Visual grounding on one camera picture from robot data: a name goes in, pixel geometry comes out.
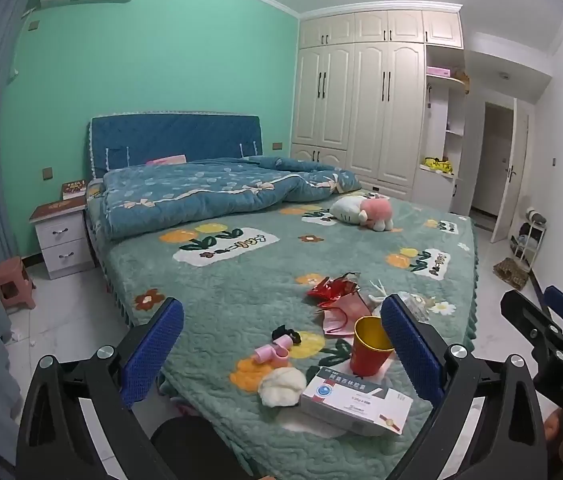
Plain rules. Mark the white metal rack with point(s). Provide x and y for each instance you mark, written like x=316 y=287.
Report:
x=536 y=240

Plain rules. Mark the yellow bag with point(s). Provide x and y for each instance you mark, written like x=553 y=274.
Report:
x=436 y=164

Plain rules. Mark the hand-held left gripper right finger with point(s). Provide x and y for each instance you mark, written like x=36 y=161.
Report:
x=409 y=345

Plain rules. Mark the white and pink plush toy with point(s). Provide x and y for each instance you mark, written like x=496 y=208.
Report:
x=351 y=208

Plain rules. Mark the clear plastic bag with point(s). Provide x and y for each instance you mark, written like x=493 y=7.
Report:
x=419 y=305

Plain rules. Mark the dark round container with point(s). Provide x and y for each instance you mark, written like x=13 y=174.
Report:
x=186 y=445

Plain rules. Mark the person's right hand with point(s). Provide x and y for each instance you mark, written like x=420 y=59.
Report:
x=553 y=425

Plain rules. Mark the blue floral quilt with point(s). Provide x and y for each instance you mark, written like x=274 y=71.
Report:
x=186 y=195

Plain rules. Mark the white door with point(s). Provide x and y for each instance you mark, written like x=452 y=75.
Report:
x=506 y=175

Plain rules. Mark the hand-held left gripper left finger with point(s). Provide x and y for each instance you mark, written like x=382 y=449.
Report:
x=154 y=345

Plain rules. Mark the red cup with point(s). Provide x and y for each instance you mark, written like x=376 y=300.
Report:
x=366 y=355

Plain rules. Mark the green floral bedspread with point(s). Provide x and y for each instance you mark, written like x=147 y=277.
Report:
x=241 y=300

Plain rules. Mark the pink box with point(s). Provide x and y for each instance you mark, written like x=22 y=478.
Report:
x=438 y=71

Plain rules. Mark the red snack wrapper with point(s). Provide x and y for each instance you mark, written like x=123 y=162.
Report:
x=331 y=290

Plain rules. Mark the pink hair roller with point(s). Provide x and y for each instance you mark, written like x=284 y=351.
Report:
x=264 y=355
x=282 y=342

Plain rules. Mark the grey bundle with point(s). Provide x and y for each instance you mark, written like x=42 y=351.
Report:
x=536 y=216

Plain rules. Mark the white nightstand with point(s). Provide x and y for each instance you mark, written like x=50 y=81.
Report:
x=61 y=250

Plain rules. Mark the pink pillow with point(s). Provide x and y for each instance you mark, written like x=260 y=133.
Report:
x=166 y=160

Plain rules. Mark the blue padded headboard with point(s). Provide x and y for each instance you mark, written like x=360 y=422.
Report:
x=171 y=137

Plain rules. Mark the pink plastic stool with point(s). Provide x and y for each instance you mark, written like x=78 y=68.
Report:
x=9 y=272

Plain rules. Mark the black scrunchie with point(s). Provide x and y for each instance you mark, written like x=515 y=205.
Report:
x=281 y=332

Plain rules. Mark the brown wall switch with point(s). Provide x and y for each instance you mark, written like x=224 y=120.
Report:
x=47 y=174

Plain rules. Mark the woven brown mat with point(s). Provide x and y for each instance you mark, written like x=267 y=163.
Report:
x=511 y=271

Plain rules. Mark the cream wardrobe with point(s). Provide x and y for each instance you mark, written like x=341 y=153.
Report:
x=371 y=110

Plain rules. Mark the white medicine box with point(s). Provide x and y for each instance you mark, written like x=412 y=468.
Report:
x=356 y=400

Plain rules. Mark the wall outlet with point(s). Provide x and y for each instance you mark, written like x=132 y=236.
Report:
x=34 y=25

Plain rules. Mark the white cloth ball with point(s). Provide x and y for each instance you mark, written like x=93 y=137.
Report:
x=281 y=385

